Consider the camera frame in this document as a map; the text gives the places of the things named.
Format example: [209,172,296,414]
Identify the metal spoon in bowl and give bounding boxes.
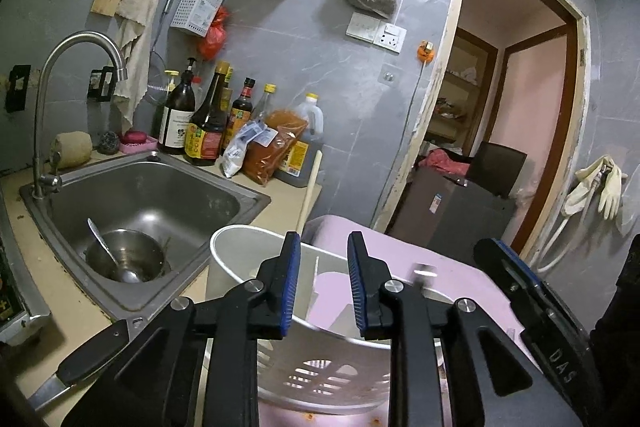
[87,218,141,284]

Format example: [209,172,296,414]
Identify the white perforated wall box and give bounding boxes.
[170,0,224,37]

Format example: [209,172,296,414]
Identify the black handled kitchen knife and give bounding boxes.
[28,320,130,412]

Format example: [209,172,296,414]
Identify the steel bowl in sink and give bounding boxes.
[86,229,168,284]

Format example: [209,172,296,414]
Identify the orange wall hook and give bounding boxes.
[416,40,435,65]

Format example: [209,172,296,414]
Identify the pink floral table cloth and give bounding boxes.
[259,213,532,427]

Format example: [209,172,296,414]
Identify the chrome sink faucet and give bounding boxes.
[32,30,127,200]

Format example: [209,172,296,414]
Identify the cream rubber gloves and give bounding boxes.
[561,155,627,220]

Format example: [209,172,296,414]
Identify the stainless steel sink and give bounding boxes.
[20,152,271,320]

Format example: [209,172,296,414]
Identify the white plastic utensil basket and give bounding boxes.
[206,225,390,415]

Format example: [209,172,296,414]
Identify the orange spice packet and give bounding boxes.
[242,109,308,186]

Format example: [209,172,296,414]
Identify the dark grey cabinet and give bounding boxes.
[386,142,527,265]

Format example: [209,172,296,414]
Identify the hanging beige dishcloth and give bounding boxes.
[113,0,160,132]

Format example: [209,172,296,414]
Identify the dark wine bottle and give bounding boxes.
[158,57,196,154]

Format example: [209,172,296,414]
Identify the beige sponge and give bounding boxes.
[49,131,92,169]

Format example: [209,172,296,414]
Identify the white plastic packet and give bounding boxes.
[220,119,278,179]

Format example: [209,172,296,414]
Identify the red plastic bag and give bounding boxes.
[196,5,229,62]

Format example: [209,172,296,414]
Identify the dark soy sauce bottle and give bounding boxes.
[184,61,230,166]

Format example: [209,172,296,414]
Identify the pink soap dish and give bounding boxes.
[118,130,157,155]

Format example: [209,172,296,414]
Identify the small red-label sauce bottle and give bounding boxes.
[222,77,255,150]

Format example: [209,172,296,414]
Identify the wooden rolling pin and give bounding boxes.
[295,150,323,235]

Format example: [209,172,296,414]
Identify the white hose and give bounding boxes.
[529,185,599,275]

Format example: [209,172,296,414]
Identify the white wall socket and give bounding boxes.
[345,12,407,54]

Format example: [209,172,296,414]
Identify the red cloth on cabinet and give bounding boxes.
[418,148,470,176]

